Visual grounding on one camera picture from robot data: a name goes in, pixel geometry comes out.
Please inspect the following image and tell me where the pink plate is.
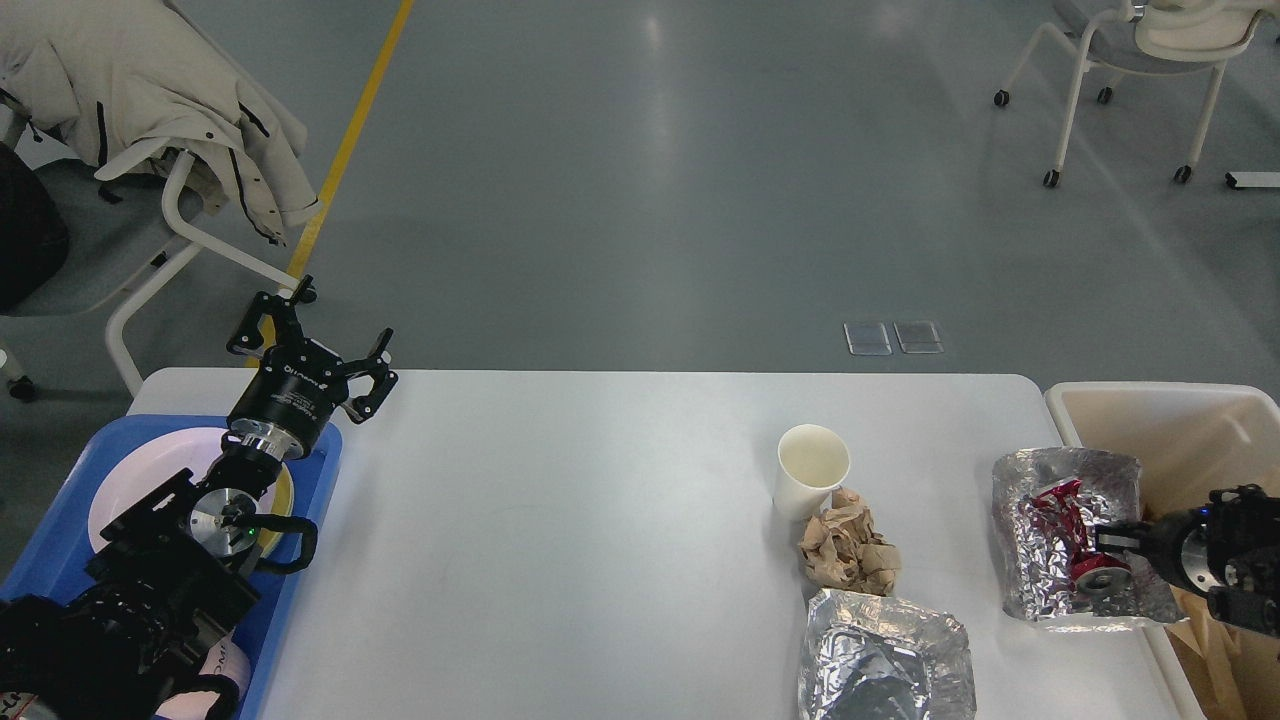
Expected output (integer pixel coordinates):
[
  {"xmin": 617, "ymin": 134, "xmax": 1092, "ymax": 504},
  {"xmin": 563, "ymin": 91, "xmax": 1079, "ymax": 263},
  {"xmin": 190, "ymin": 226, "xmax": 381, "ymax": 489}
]
[{"xmin": 87, "ymin": 427, "xmax": 223, "ymax": 552}]

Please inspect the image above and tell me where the yellow plate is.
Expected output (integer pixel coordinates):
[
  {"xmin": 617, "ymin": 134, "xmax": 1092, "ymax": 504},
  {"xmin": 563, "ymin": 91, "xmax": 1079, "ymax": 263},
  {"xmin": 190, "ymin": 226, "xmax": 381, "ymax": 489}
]
[{"xmin": 256, "ymin": 465, "xmax": 294, "ymax": 557}]

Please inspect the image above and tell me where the blue plastic tray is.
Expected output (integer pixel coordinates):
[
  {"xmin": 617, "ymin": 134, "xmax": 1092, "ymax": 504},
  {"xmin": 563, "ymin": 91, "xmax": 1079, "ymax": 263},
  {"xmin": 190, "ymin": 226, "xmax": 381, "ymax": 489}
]
[{"xmin": 3, "ymin": 414, "xmax": 302, "ymax": 719}]

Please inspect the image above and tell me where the white chair right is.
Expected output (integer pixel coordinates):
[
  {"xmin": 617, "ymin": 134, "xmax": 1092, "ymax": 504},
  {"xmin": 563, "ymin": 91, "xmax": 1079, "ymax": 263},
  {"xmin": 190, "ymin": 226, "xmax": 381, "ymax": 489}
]
[{"xmin": 993, "ymin": 1, "xmax": 1277, "ymax": 188}]

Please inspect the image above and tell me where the clear floor plate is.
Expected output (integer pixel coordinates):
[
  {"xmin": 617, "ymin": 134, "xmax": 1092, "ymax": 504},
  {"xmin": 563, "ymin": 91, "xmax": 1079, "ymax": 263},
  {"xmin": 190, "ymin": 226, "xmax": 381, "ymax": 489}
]
[
  {"xmin": 844, "ymin": 322, "xmax": 893, "ymax": 357},
  {"xmin": 893, "ymin": 320, "xmax": 945, "ymax": 354}
]

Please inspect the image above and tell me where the beige jacket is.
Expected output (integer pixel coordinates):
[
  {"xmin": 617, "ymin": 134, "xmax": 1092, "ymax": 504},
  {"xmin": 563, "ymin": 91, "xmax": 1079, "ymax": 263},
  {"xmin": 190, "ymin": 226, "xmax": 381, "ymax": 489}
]
[{"xmin": 1, "ymin": 1, "xmax": 323, "ymax": 243}]

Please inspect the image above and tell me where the white bar on floor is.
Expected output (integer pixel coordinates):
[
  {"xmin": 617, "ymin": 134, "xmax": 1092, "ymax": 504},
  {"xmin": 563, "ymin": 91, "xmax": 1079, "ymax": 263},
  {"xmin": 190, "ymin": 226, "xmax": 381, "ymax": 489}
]
[{"xmin": 1224, "ymin": 170, "xmax": 1280, "ymax": 190}]

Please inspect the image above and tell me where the left clear floor plate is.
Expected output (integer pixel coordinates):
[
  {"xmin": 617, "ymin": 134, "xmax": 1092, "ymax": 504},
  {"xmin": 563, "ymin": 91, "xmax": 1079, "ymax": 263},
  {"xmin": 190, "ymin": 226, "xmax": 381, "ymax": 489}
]
[{"xmin": 844, "ymin": 322, "xmax": 893, "ymax": 357}]

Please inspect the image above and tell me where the white chair left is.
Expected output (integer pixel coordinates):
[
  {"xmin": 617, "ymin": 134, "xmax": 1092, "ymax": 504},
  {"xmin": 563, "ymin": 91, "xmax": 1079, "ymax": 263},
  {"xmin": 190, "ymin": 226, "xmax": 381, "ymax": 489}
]
[{"xmin": 3, "ymin": 137, "xmax": 316, "ymax": 393}]

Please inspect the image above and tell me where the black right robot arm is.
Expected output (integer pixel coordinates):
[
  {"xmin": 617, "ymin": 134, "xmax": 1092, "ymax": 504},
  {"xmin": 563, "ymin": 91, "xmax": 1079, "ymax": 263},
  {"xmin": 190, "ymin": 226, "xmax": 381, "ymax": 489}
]
[{"xmin": 1093, "ymin": 484, "xmax": 1279, "ymax": 637}]

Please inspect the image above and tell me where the silver foil bag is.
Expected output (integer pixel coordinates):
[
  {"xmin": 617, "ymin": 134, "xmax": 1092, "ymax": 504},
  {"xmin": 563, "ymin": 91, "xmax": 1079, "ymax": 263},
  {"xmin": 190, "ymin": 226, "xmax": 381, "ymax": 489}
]
[{"xmin": 797, "ymin": 589, "xmax": 977, "ymax": 719}]

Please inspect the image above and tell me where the white paper cup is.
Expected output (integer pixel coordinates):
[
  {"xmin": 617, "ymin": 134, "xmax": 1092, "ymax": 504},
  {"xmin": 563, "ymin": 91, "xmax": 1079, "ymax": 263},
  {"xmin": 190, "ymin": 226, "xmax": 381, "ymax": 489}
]
[{"xmin": 773, "ymin": 424, "xmax": 851, "ymax": 521}]

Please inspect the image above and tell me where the pink ribbed mug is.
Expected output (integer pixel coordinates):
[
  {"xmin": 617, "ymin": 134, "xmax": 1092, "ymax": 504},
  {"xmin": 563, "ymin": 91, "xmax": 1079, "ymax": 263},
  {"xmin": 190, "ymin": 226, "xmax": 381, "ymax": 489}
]
[{"xmin": 200, "ymin": 637, "xmax": 253, "ymax": 710}]

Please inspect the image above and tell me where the brown paper sheet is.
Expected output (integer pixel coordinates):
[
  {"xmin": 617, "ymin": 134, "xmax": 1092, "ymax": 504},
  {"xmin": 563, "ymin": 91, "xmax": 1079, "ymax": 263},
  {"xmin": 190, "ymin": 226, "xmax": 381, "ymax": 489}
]
[{"xmin": 1165, "ymin": 588, "xmax": 1279, "ymax": 719}]

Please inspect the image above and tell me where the white chair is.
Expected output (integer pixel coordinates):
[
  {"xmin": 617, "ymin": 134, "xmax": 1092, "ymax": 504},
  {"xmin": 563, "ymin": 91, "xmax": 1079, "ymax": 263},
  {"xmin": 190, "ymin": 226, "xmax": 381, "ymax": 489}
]
[
  {"xmin": 3, "ymin": 137, "xmax": 316, "ymax": 393},
  {"xmin": 993, "ymin": 1, "xmax": 1277, "ymax": 188}
]

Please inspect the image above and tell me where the red foil wrapper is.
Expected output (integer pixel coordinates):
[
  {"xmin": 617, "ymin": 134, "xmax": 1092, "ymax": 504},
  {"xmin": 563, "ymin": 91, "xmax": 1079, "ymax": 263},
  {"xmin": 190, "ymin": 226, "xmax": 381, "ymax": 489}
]
[{"xmin": 1030, "ymin": 477, "xmax": 1133, "ymax": 600}]

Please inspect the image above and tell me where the right clear floor plate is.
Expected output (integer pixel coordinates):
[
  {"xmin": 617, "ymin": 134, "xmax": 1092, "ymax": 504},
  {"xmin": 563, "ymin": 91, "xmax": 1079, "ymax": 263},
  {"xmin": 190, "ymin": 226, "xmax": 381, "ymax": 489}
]
[{"xmin": 893, "ymin": 320, "xmax": 945, "ymax": 354}]

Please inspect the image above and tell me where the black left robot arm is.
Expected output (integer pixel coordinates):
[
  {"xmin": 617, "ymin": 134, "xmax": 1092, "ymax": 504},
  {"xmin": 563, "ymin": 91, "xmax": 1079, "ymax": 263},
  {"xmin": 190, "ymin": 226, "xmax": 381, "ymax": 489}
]
[{"xmin": 3, "ymin": 275, "xmax": 398, "ymax": 719}]

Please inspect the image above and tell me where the white plastic bin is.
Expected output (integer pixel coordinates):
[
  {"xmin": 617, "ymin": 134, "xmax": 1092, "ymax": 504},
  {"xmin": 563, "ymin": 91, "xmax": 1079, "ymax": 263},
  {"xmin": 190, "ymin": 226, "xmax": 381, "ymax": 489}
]
[{"xmin": 1044, "ymin": 382, "xmax": 1279, "ymax": 719}]

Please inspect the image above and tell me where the black bag on chair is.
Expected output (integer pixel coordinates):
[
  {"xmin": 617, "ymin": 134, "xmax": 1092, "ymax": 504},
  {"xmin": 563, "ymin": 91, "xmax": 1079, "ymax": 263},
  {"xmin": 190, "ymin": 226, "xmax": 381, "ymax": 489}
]
[{"xmin": 1, "ymin": 143, "xmax": 69, "ymax": 311}]

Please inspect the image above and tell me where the crumpled brown paper ball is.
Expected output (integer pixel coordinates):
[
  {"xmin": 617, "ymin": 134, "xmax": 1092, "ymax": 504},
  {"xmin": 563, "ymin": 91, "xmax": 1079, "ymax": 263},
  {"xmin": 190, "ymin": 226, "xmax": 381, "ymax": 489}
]
[{"xmin": 797, "ymin": 487, "xmax": 902, "ymax": 597}]

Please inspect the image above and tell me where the clear plastic wrap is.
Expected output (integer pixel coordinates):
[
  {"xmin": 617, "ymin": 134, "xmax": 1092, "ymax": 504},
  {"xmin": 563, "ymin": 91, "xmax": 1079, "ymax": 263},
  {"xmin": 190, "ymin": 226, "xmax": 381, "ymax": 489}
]
[{"xmin": 992, "ymin": 447, "xmax": 1185, "ymax": 632}]

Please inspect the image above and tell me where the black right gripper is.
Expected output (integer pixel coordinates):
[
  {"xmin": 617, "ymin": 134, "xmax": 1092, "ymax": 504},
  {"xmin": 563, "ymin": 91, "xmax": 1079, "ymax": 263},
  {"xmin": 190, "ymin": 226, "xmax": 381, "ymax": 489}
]
[{"xmin": 1092, "ymin": 509, "xmax": 1226, "ymax": 597}]

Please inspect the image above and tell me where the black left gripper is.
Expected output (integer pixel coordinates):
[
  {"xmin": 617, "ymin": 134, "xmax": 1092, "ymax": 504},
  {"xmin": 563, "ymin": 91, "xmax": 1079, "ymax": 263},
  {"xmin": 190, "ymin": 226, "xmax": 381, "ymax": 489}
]
[{"xmin": 227, "ymin": 277, "xmax": 399, "ymax": 461}]

